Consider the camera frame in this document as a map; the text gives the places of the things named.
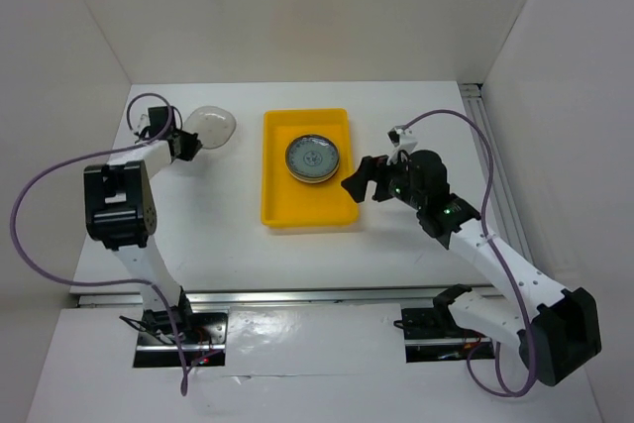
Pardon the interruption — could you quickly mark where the yellow plastic bin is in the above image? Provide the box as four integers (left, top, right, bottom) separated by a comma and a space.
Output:
261, 108, 359, 229

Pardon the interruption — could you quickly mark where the aluminium rail right side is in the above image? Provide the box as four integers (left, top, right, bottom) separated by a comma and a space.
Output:
459, 83, 534, 263

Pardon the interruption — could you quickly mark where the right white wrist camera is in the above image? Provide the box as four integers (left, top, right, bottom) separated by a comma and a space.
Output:
387, 126, 417, 164

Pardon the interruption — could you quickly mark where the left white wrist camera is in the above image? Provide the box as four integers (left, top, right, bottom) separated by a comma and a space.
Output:
133, 113, 150, 142

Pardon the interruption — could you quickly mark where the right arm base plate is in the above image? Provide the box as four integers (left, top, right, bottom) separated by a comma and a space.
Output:
393, 307, 494, 364

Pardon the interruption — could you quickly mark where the smoky glass plate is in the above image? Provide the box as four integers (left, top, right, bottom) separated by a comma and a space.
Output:
183, 106, 237, 150

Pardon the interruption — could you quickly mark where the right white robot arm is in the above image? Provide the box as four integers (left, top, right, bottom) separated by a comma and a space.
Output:
341, 151, 601, 386

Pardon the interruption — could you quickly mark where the blue patterned plate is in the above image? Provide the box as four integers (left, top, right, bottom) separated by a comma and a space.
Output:
284, 135, 340, 177

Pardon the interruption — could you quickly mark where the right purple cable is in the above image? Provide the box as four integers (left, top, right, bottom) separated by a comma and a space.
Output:
400, 109, 541, 397

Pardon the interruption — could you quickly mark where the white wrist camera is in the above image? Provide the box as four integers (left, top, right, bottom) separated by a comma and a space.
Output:
387, 126, 417, 164
133, 113, 150, 142

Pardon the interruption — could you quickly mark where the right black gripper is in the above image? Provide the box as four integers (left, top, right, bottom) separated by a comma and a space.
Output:
341, 149, 425, 210

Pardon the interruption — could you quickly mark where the aluminium rail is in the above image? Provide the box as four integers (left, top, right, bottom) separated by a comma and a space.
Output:
76, 283, 526, 306
459, 83, 534, 263

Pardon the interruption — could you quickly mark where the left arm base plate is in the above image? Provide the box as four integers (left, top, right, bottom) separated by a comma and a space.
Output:
120, 310, 229, 369

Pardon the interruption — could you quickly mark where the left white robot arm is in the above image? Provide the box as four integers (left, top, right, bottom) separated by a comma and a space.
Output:
83, 106, 201, 343

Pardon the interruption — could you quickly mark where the cream plate with calligraphy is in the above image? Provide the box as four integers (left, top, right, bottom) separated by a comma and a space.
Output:
291, 172, 336, 184

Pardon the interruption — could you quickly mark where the aluminium rail front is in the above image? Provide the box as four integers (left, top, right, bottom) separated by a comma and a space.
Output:
76, 283, 526, 306

